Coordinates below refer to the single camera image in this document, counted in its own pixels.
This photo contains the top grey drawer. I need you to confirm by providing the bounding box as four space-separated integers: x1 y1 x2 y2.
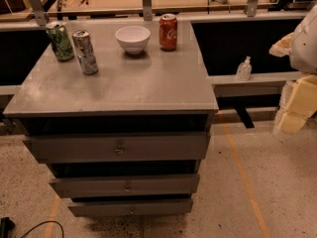
23 132 210 164

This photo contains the black cable on floor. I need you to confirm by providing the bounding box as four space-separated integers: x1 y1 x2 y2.
19 220 65 238

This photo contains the middle grey drawer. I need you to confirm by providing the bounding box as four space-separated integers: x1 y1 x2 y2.
50 174 200 198

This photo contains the silver blue redbull can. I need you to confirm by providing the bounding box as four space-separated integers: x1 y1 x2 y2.
72 30 98 75

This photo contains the green soda can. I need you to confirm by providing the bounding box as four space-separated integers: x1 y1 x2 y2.
46 21 74 61

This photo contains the grey drawer cabinet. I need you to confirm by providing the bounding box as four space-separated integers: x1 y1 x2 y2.
4 21 218 204

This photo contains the white ceramic bowl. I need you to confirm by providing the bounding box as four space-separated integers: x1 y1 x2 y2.
115 26 151 55

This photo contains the middle metal rail bracket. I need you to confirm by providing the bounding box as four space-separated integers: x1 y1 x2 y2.
142 0 153 21

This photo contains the grey drawer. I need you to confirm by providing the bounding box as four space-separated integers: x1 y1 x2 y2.
50 174 200 198
23 132 210 164
68 198 193 217

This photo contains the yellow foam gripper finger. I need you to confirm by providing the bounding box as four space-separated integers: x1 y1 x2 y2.
268 33 293 58

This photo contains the bottom grey drawer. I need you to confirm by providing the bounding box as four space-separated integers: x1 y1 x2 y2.
68 198 193 217

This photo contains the black plug box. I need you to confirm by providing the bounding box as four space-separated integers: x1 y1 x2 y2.
0 217 15 238

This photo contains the red coca-cola can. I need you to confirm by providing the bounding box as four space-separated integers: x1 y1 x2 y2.
158 14 177 51

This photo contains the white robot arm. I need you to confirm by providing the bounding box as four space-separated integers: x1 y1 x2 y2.
269 5 317 74

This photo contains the left metal rail bracket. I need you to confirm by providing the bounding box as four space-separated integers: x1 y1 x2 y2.
29 0 50 26

